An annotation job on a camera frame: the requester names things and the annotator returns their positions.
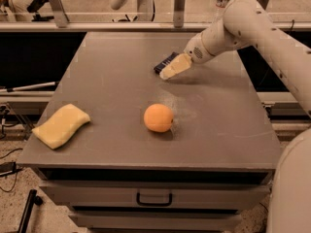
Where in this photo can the grey upper drawer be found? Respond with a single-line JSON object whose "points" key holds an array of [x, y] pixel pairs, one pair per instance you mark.
{"points": [[185, 196]]}

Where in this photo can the orange fruit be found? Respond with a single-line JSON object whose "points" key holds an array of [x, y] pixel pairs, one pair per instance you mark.
{"points": [[158, 118]]}

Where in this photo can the metal railing with posts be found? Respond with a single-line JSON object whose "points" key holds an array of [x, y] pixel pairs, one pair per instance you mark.
{"points": [[89, 15]]}

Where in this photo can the grey lower drawer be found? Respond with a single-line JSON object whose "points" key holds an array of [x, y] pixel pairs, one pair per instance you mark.
{"points": [[155, 221]]}

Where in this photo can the black power adapter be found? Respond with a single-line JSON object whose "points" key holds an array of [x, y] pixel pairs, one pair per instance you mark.
{"points": [[7, 168]]}

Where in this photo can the black floor stand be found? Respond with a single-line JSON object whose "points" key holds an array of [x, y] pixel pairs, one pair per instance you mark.
{"points": [[33, 199]]}

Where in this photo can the grey metal rod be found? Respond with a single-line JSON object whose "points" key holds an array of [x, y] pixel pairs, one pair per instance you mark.
{"points": [[27, 87]]}

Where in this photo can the grey drawer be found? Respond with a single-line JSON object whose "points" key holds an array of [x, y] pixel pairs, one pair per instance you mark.
{"points": [[185, 196], [155, 221]]}

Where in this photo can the black drawer handle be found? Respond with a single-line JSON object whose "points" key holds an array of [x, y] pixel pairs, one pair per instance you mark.
{"points": [[147, 200]]}

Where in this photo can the yellow sponge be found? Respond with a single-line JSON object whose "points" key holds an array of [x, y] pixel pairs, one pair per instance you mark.
{"points": [[61, 126]]}

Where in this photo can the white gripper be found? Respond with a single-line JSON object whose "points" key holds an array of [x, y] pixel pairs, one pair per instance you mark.
{"points": [[196, 51]]}

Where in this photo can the clear plastic water bottle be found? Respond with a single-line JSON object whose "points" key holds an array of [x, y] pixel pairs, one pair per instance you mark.
{"points": [[220, 6]]}

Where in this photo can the seated person in background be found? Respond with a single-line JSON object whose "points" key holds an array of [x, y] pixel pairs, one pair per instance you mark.
{"points": [[19, 0]]}

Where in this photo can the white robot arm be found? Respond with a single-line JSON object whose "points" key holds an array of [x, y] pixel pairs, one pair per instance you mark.
{"points": [[246, 23]]}

